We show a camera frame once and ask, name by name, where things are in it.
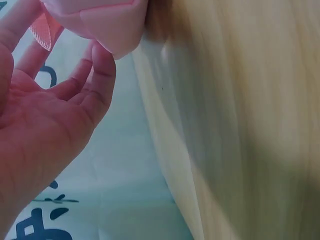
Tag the coral mesh leaf-shaped piece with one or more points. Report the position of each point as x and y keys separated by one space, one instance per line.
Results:
x=46 y=31

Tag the person's left thumb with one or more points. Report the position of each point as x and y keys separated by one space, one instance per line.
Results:
x=18 y=22

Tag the pink soft padded object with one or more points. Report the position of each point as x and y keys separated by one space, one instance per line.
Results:
x=112 y=25

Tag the person's left hand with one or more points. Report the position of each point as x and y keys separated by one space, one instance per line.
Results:
x=45 y=120

